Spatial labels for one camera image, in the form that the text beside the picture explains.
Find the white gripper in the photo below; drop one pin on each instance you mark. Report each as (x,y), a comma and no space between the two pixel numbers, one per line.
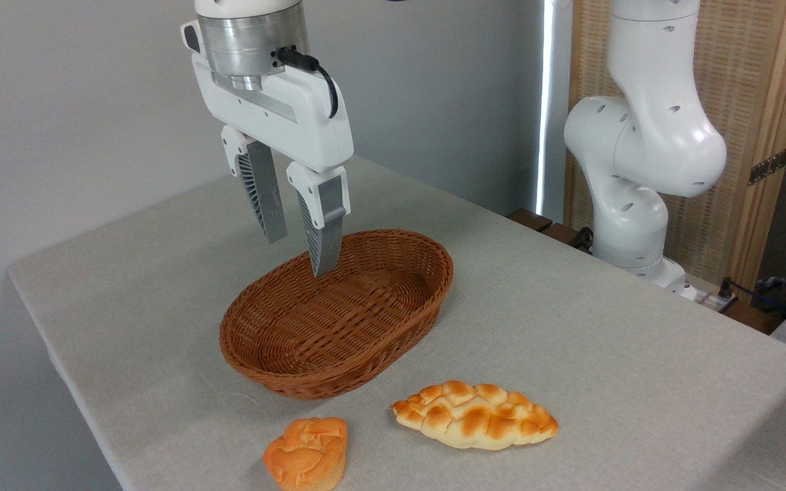
(297,116)

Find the long braided bread loaf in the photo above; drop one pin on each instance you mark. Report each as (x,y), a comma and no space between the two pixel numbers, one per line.
(475,416)

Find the brown wicker oval basket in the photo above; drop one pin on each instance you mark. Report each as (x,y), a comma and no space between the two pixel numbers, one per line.
(338,320)

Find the round orange bread roll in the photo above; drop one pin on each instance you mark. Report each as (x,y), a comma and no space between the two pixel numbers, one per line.
(308,453)

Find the dark brown wooden block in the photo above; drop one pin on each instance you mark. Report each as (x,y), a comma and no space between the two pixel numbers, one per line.
(528,219)
(751,317)
(562,234)

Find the white vertical pipe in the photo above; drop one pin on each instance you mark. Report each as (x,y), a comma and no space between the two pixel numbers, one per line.
(560,68)

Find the grey tablecloth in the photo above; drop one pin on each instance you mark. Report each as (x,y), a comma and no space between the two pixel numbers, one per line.
(570,341)

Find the white power strip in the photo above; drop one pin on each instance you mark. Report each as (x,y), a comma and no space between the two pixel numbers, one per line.
(707,300)

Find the metal screen hinge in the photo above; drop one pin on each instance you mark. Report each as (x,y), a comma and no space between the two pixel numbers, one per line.
(768,167)

